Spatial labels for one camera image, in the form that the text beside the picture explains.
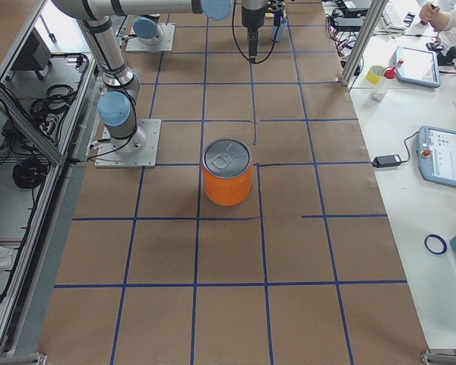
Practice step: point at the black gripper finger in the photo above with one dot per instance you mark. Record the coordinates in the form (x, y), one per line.
(275, 26)

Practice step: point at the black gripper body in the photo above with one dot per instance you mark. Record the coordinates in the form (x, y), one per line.
(250, 17)

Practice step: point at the light blue plastic cup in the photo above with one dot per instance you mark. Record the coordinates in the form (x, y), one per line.
(283, 27)

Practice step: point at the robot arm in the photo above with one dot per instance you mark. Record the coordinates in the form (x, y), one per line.
(253, 15)
(117, 107)

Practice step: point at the person hand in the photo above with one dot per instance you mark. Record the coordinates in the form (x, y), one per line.
(428, 12)

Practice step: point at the yellow tape roll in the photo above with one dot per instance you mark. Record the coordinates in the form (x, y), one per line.
(374, 74)

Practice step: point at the blue teach pendant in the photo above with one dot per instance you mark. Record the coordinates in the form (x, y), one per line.
(436, 155)
(417, 66)

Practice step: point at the orange can with silver lid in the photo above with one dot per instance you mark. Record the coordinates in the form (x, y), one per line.
(227, 171)

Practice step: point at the black power adapter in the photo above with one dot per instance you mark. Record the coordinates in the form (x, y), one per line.
(383, 161)

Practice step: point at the aluminium frame post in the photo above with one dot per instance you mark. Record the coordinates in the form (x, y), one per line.
(366, 31)

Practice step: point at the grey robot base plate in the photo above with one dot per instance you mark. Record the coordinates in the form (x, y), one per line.
(140, 151)

